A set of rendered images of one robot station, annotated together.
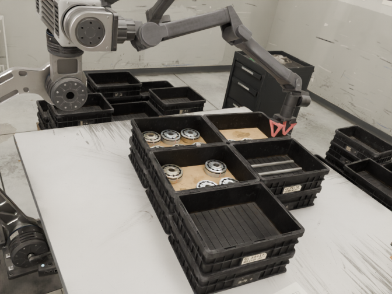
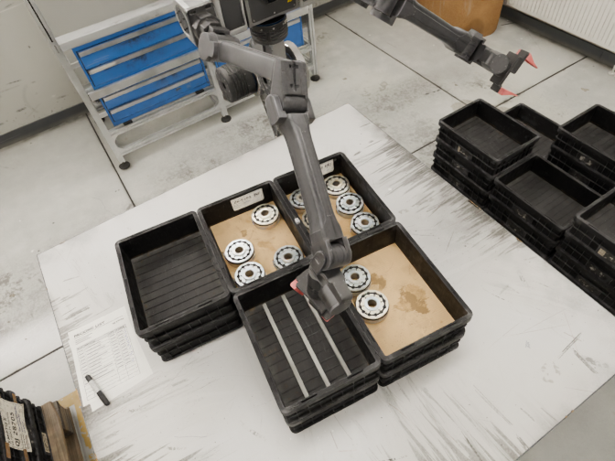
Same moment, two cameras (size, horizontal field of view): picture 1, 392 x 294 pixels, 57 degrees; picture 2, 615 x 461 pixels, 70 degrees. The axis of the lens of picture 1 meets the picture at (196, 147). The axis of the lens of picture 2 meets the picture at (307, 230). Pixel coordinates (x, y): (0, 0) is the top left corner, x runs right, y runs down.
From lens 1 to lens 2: 1.92 m
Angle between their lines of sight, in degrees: 73
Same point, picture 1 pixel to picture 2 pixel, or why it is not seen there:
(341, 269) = (167, 442)
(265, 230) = not seen: hidden behind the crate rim
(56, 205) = (247, 163)
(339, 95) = not seen: outside the picture
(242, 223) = (193, 292)
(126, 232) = not seen: hidden behind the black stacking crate
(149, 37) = (201, 48)
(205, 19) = (254, 61)
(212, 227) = (185, 263)
